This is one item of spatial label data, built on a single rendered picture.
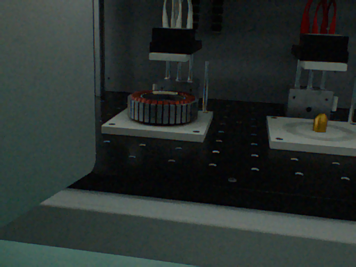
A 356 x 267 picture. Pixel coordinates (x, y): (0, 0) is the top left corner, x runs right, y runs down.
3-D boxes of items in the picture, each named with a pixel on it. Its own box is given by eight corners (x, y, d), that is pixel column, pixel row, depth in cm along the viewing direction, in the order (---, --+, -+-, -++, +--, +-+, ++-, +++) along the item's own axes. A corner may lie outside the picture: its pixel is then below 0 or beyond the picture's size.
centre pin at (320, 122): (327, 133, 59) (329, 115, 58) (313, 131, 59) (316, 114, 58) (325, 129, 61) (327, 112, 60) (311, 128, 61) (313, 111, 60)
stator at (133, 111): (197, 128, 58) (198, 103, 57) (121, 124, 58) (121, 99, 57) (197, 111, 69) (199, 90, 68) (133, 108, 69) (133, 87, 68)
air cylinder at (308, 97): (329, 121, 71) (334, 90, 70) (286, 118, 72) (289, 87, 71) (324, 115, 76) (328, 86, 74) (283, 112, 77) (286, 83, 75)
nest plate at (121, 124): (203, 142, 56) (203, 134, 55) (101, 133, 58) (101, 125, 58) (212, 117, 70) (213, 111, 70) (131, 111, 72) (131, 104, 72)
